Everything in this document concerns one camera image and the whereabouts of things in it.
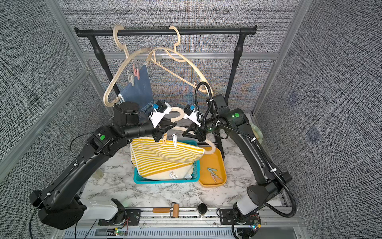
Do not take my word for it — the white clothespin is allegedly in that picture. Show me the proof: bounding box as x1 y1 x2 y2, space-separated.
172 134 178 147
127 71 135 87

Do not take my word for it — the beige hanger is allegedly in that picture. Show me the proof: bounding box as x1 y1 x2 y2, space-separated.
146 26 210 89
165 107 217 155
102 25 150 108

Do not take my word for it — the yellow striped towel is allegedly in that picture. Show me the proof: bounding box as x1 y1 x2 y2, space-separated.
130 137 206 181

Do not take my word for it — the pink clothespin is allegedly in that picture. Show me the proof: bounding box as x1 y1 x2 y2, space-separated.
210 173 223 183

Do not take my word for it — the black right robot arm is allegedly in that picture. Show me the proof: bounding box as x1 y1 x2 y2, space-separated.
188 95 297 218

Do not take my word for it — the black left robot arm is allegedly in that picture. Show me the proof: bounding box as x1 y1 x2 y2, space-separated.
29 101 176 230

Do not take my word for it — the yellow plastic tray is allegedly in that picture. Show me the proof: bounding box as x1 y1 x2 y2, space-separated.
199 148 227 188

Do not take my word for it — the dark blue hello towel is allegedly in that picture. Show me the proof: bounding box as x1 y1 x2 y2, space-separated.
119 65 155 112

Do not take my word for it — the teal plastic basket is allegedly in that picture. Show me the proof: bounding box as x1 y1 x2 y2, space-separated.
133 139 201 185

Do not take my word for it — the white clothespin on blue towel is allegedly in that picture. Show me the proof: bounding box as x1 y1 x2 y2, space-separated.
127 71 135 87

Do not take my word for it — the pale green wavy plate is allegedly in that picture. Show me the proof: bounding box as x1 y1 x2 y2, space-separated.
250 122 263 144

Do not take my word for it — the salmon clothespin on blue towel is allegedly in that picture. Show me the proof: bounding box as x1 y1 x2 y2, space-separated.
132 64 140 80

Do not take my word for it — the small black lidded jar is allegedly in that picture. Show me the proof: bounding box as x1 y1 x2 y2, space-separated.
197 203 208 218

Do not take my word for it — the black clothes rack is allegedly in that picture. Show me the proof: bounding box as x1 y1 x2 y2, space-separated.
74 25 258 165

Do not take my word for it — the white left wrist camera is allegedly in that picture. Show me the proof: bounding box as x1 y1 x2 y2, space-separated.
149 100 172 128

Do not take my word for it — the black corrugated cable conduit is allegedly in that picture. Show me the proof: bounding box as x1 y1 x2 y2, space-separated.
194 81 297 218

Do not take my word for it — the wooden handle roller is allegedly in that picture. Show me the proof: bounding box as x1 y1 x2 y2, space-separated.
152 202 180 218

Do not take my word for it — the white right arm base mount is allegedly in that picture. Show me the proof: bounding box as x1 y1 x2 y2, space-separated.
233 194 260 219

